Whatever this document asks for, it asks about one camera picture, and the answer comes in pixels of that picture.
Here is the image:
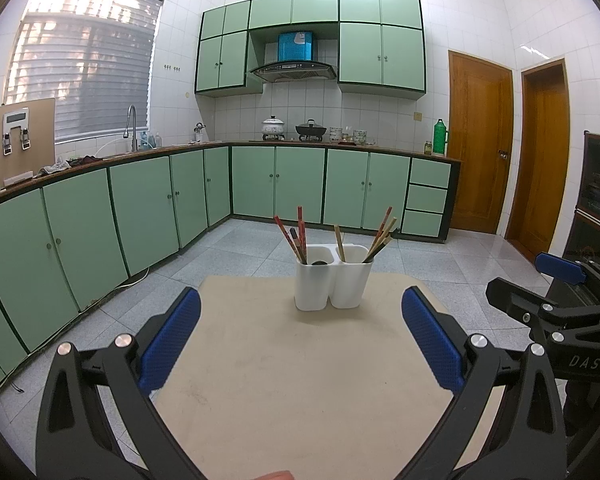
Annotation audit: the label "wooden door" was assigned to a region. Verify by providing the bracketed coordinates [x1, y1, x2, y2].
[447, 50, 515, 235]
[505, 58, 572, 263]

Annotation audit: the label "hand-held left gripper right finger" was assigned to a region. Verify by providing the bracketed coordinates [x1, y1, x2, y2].
[401, 286, 567, 480]

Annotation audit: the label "green thermos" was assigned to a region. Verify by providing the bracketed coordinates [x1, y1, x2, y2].
[432, 119, 449, 157]

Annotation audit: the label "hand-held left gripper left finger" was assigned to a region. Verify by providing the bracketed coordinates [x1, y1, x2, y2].
[35, 287, 203, 480]

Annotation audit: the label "white two-compartment utensil holder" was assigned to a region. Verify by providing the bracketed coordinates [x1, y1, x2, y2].
[294, 243, 374, 312]

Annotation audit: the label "bundle of chopsticks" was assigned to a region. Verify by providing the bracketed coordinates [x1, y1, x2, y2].
[273, 205, 398, 266]

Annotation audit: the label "cardboard box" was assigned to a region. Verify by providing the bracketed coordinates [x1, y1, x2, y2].
[0, 98, 57, 196]

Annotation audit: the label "black range hood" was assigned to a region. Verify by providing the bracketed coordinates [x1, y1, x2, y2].
[249, 61, 337, 83]

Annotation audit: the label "black wok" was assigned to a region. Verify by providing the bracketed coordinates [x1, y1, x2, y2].
[295, 119, 328, 142]

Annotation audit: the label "green wall cabinets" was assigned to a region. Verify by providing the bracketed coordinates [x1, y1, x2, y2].
[195, 0, 427, 102]

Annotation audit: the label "gas stove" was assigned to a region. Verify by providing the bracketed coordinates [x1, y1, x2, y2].
[250, 135, 328, 143]

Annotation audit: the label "blue range hood chimney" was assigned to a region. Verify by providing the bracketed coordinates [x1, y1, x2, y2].
[278, 31, 316, 62]

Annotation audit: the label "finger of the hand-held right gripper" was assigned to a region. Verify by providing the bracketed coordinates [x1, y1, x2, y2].
[486, 277, 576, 333]
[534, 252, 600, 306]

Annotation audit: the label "dark glass cabinet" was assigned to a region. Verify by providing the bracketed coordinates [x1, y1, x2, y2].
[562, 130, 600, 273]

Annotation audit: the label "window with blinds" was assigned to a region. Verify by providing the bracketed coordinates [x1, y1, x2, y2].
[4, 0, 165, 143]

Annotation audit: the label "steel kitchen faucet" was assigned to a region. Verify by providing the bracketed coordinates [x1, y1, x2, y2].
[124, 105, 140, 152]

